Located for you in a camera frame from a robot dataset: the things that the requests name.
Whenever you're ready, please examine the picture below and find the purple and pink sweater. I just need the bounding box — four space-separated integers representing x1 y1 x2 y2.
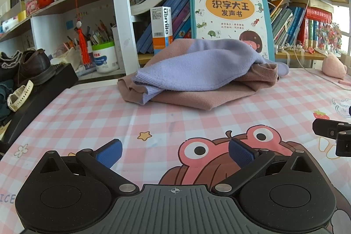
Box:
117 39 289 111

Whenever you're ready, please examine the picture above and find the pink plush toy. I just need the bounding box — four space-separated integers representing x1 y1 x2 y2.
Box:
322 54 347 80

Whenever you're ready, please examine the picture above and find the pink checkered tablecloth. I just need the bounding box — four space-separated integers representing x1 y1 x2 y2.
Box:
1 69 350 233

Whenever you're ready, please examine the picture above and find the black box under shoe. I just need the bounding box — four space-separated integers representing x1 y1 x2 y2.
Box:
1 64 78 153

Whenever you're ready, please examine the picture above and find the white wrist watch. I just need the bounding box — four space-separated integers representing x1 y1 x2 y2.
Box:
7 80 34 112

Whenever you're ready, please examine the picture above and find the red tassel charm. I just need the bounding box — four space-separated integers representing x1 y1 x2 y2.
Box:
75 0 90 65

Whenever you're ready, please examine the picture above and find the white green pen jar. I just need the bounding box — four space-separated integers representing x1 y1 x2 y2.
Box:
92 41 120 74

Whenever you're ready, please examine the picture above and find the brown leather shoe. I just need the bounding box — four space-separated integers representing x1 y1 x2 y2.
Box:
17 49 56 86

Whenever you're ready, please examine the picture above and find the children's sound book teal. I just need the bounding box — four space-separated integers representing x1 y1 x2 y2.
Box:
190 0 275 61

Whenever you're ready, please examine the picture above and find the usmile white orange box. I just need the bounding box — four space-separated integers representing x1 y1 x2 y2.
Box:
150 7 172 55

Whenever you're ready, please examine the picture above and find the white charging cable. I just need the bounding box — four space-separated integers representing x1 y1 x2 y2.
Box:
285 0 351 91

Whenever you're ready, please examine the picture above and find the white bookshelf frame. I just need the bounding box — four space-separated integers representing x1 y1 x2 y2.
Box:
0 0 143 76

